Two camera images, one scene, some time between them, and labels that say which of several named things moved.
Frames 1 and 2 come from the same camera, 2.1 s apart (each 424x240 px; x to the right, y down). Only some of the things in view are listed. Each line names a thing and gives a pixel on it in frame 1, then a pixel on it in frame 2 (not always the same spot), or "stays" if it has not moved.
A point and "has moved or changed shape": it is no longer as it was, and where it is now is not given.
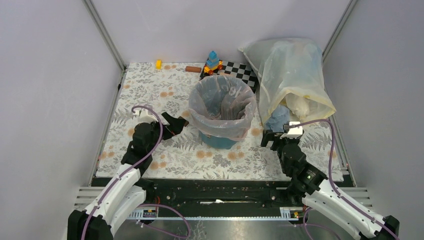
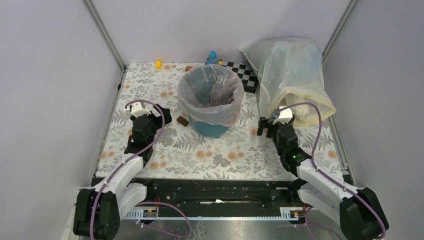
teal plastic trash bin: x=217 y=142 → x=208 y=129
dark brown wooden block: x=186 y=122 stays
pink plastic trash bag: x=222 y=107 has moved or changed shape
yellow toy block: x=158 y=64 stays
